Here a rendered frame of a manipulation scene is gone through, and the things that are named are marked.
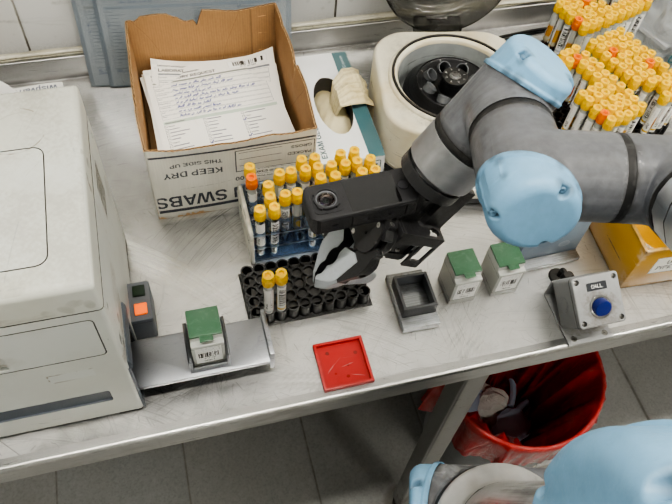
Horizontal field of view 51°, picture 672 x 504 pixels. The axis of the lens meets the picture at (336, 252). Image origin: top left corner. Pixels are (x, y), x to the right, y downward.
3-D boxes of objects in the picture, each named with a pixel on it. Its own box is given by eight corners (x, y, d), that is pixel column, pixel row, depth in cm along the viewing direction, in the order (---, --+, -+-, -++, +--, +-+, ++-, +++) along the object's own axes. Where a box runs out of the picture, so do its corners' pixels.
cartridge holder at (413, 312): (402, 334, 98) (406, 321, 95) (384, 280, 103) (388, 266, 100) (439, 327, 99) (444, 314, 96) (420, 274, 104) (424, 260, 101)
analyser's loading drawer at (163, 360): (112, 400, 87) (103, 383, 83) (108, 353, 91) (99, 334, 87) (275, 367, 92) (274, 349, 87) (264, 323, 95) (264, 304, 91)
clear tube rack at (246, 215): (251, 266, 102) (249, 237, 96) (239, 212, 108) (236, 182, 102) (385, 242, 106) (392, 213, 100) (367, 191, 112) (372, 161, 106)
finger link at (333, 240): (346, 288, 86) (391, 244, 81) (306, 283, 83) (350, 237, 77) (340, 267, 88) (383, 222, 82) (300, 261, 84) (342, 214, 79)
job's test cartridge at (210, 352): (195, 368, 88) (189, 346, 83) (189, 336, 91) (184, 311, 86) (227, 362, 89) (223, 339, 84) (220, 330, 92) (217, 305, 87)
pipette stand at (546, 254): (518, 274, 105) (538, 234, 97) (499, 236, 108) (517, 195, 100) (577, 260, 107) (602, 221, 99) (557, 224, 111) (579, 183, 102)
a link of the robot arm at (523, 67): (523, 64, 57) (506, 12, 63) (437, 153, 64) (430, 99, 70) (591, 108, 60) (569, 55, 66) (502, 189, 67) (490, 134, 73)
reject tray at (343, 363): (324, 393, 92) (324, 390, 91) (312, 347, 96) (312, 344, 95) (374, 382, 93) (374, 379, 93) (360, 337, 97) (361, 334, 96)
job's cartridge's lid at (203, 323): (190, 346, 83) (190, 344, 83) (185, 312, 86) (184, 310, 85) (223, 340, 84) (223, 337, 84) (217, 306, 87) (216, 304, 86)
